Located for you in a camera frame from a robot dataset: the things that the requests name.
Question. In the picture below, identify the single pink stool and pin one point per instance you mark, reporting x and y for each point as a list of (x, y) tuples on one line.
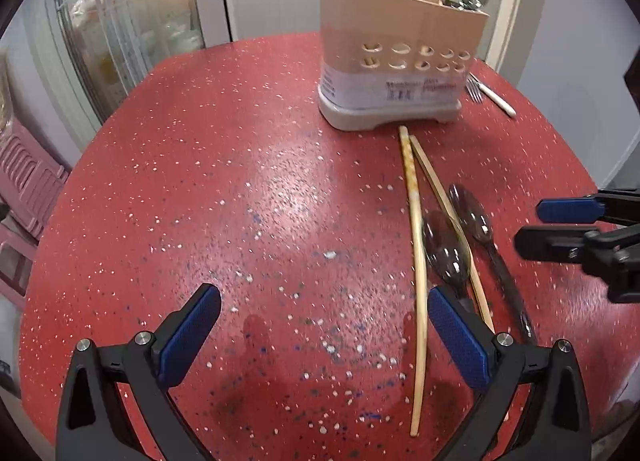
[(15, 266)]

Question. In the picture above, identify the beige cutlery holder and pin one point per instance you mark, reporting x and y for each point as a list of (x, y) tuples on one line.
[(400, 26)]

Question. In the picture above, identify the plain wooden chopstick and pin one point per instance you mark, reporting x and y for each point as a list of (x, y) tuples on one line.
[(435, 181)]

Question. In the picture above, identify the pale patterned chopstick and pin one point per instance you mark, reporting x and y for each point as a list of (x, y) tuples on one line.
[(417, 251)]

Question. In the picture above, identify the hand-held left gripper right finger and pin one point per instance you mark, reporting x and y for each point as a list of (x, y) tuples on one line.
[(457, 336)]

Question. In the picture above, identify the grey kitchen cabinet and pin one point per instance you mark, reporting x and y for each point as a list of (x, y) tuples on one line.
[(270, 6)]

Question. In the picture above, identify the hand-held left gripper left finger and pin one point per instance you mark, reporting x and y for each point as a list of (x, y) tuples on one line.
[(192, 336)]

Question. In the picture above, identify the sliding glass door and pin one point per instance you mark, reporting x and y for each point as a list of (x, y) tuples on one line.
[(130, 16)]

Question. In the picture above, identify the stack of pink stools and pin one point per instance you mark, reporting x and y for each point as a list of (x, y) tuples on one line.
[(25, 176)]

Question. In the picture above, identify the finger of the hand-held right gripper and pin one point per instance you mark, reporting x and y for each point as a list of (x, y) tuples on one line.
[(570, 208), (550, 242)]

